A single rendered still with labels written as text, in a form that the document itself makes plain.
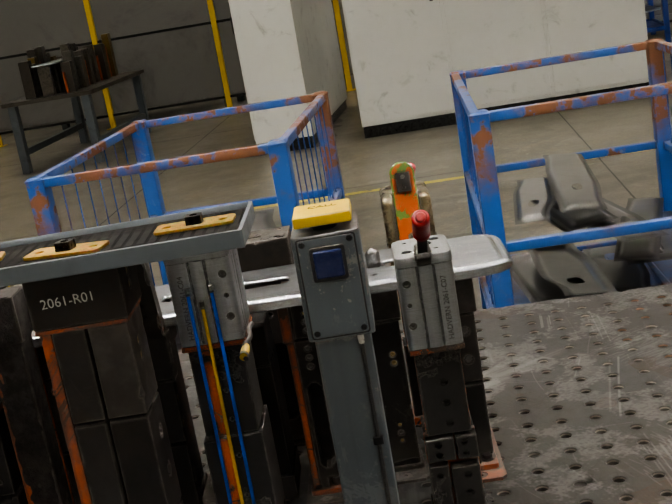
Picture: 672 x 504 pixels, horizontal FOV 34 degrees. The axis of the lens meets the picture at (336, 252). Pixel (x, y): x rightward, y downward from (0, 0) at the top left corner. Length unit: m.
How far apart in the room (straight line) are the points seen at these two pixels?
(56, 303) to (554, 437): 0.78
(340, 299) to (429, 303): 0.20
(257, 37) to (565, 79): 2.55
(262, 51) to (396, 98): 1.17
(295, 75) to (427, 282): 7.96
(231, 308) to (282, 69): 7.97
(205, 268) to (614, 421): 0.68
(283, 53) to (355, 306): 8.12
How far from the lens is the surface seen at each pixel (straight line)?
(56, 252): 1.15
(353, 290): 1.12
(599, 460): 1.55
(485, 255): 1.46
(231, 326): 1.30
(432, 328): 1.30
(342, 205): 1.12
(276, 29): 9.20
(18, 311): 1.32
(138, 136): 4.46
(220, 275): 1.28
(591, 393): 1.76
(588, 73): 9.31
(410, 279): 1.28
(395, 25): 9.16
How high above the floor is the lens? 1.39
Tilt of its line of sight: 14 degrees down
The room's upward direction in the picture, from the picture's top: 10 degrees counter-clockwise
